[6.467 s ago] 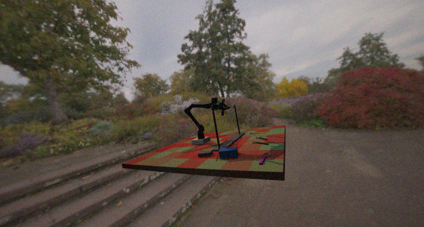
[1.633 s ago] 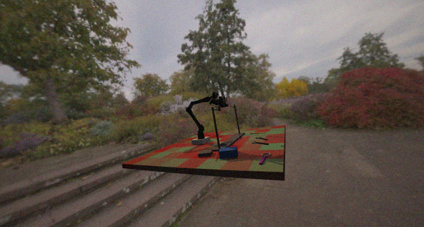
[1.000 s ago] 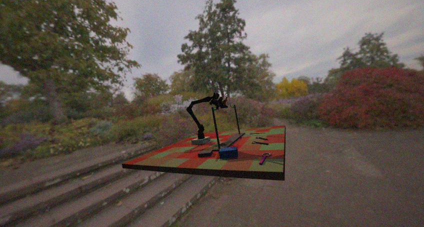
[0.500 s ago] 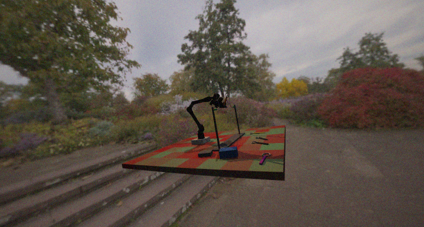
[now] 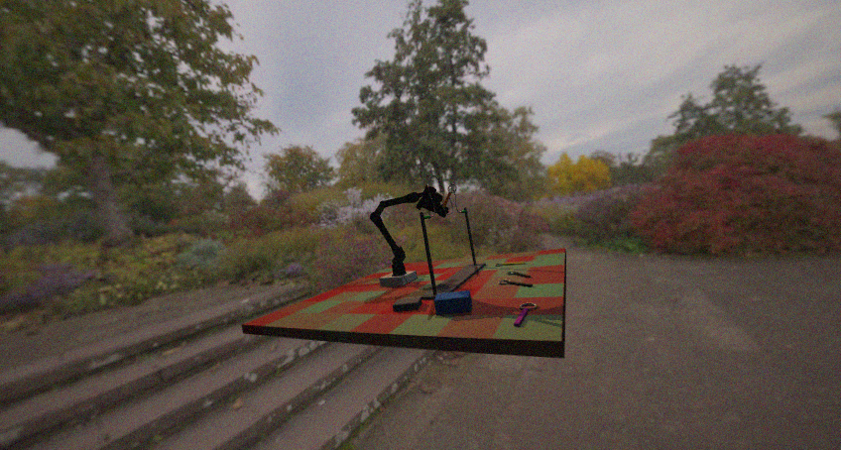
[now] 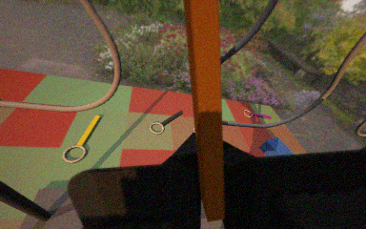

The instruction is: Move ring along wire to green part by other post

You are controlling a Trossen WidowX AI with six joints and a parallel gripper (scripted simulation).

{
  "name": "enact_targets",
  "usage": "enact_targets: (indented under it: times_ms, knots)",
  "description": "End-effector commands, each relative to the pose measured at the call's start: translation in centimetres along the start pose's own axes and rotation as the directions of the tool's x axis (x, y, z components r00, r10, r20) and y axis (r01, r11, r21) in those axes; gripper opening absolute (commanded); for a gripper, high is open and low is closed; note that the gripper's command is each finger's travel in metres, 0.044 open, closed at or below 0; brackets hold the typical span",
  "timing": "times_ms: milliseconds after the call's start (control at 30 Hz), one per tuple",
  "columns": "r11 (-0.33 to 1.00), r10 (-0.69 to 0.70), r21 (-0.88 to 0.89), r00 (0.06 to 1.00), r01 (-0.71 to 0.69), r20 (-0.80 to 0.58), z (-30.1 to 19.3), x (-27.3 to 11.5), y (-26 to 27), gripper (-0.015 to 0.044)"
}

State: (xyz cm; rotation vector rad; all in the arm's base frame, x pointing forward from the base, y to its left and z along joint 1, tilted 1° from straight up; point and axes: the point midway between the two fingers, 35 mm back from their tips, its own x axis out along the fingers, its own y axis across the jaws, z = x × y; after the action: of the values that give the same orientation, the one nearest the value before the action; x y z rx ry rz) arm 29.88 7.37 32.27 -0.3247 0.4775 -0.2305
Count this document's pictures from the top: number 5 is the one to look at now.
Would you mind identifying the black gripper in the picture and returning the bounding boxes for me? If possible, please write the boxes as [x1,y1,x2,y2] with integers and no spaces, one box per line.
[424,197,449,218]

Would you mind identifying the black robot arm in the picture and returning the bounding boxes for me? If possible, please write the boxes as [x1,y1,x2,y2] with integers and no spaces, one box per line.
[370,185,443,277]

